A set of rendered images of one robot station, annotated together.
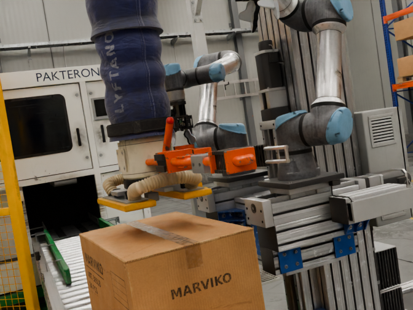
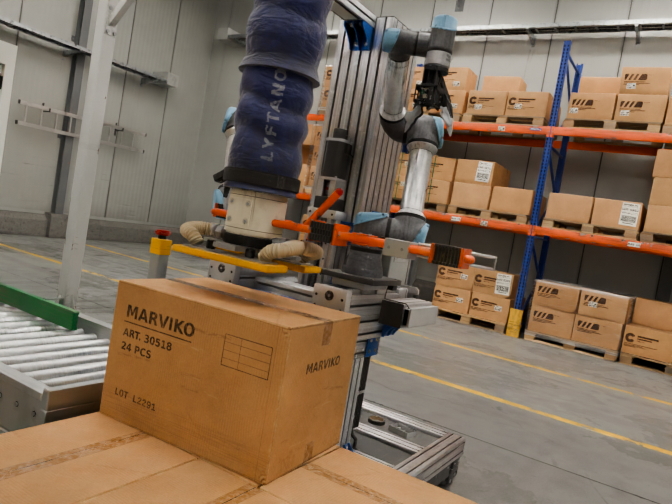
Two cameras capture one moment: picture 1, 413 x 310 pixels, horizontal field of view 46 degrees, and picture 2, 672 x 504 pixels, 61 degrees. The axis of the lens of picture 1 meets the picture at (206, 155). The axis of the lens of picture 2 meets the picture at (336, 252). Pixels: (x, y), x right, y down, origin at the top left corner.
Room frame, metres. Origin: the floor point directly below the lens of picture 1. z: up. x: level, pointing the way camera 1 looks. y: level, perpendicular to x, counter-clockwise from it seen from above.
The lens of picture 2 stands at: (0.11, 1.02, 1.22)
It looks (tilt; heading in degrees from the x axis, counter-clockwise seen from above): 3 degrees down; 323
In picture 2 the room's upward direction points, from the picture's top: 10 degrees clockwise
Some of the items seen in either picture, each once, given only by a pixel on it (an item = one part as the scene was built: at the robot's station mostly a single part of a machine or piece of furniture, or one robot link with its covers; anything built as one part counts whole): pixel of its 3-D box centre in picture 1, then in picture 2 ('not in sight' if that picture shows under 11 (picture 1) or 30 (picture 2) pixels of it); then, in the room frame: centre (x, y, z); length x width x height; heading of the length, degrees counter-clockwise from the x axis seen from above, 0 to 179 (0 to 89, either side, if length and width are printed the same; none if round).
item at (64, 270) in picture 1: (48, 251); not in sight; (3.27, 1.16, 0.60); 1.60 x 0.10 x 0.09; 22
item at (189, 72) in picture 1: (186, 78); not in sight; (2.07, 0.03, 1.48); 0.11 x 0.11 x 0.08; 69
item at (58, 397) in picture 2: not in sight; (144, 381); (1.96, 0.34, 0.58); 0.70 x 0.03 x 0.06; 112
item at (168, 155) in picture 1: (174, 160); (328, 233); (1.40, 0.09, 1.18); 0.10 x 0.08 x 0.06; 116
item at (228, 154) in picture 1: (232, 160); (450, 256); (1.08, -0.05, 1.18); 0.08 x 0.07 x 0.05; 26
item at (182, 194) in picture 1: (176, 187); (267, 255); (1.66, 0.12, 1.07); 0.34 x 0.10 x 0.05; 26
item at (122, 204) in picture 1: (123, 197); (229, 252); (1.58, 0.29, 1.08); 0.34 x 0.10 x 0.05; 26
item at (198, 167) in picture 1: (208, 162); (400, 248); (1.20, 0.00, 1.17); 0.07 x 0.07 x 0.04; 26
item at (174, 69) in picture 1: (173, 77); not in sight; (1.99, 0.09, 1.48); 0.09 x 0.08 x 0.11; 159
